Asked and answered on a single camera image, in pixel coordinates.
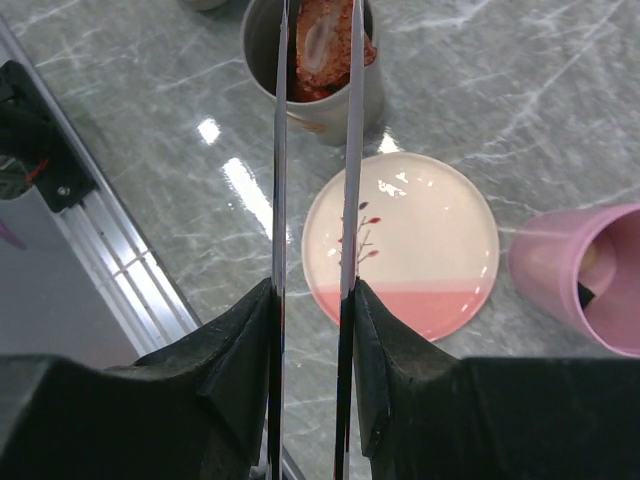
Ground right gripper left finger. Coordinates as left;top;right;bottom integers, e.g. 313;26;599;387
1;280;271;479

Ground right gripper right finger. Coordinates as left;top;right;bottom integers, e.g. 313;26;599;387
354;281;639;479

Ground sushi roll toy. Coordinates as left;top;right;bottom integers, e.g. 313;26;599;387
577;282;596;310

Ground white steamed bun toy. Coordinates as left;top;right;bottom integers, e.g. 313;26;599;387
579;237;615;275

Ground red chicken drumstick toy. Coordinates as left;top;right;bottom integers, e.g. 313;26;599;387
289;79;333;103

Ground brown meat rib toy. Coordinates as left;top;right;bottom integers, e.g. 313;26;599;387
296;0;353;88

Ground metal food tongs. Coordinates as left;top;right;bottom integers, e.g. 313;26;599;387
267;1;365;479

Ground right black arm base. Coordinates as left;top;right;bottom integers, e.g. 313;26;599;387
1;60;96;213

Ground pink and white plate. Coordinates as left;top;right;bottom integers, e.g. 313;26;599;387
300;151;500;343

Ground tall pink container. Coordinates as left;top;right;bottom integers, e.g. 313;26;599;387
507;203;639;358

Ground tall grey container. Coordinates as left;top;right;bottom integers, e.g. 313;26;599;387
240;1;384;146

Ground aluminium frame rail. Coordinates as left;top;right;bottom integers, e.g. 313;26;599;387
1;26;199;367

